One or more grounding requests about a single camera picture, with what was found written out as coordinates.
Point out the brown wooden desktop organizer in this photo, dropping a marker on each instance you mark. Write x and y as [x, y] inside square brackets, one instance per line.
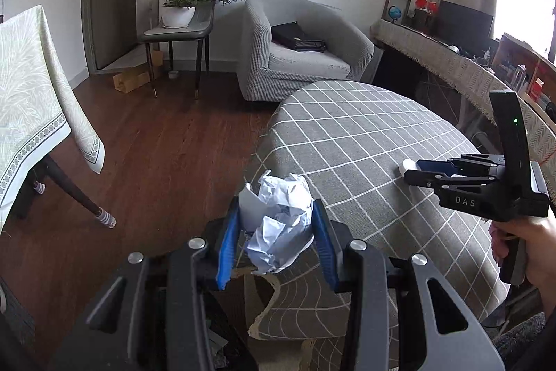
[521, 69]

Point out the person's grey fleece clothing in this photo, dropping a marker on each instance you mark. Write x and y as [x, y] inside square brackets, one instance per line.
[525, 336]

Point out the dark grey floor mat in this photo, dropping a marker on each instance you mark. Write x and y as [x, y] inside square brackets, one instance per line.
[17, 319]

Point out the framed globe picture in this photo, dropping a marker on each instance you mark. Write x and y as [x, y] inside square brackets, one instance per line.
[396, 12]

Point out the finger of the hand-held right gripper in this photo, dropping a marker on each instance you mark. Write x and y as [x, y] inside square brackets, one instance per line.
[434, 166]
[425, 178]

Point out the dark wooden table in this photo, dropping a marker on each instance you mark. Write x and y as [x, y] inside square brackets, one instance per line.
[69, 188]

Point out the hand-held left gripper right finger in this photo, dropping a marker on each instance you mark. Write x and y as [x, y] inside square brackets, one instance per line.
[323, 240]

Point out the small red flags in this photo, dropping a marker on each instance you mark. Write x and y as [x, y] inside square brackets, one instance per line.
[425, 3]

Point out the person's right hand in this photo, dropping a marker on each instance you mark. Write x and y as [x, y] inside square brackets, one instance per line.
[541, 253]

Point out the small white object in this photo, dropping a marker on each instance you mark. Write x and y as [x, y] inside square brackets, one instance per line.
[408, 166]

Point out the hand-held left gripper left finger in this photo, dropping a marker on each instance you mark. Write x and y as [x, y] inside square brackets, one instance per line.
[226, 249]

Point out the round table grey checked cloth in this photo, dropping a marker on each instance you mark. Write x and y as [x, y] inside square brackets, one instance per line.
[347, 136]

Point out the black computer monitor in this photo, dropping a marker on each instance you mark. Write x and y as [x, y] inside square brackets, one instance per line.
[464, 23]

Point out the cardboard box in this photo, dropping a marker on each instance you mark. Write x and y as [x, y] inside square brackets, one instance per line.
[130, 82]

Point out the striped table leg sock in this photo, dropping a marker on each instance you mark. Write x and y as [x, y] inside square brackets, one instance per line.
[106, 219]
[40, 188]

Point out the black bag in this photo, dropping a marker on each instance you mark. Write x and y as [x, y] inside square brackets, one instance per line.
[295, 36]

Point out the white paper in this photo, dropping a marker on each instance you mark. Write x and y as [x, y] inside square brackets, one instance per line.
[278, 232]

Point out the potted green plant white pot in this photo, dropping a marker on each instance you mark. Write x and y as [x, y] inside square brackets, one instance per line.
[177, 17]

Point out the grey armchair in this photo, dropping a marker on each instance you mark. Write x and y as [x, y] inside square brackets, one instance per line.
[304, 66]

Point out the side desk with beige cloth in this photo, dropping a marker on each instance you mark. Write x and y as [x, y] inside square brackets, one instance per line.
[456, 66]

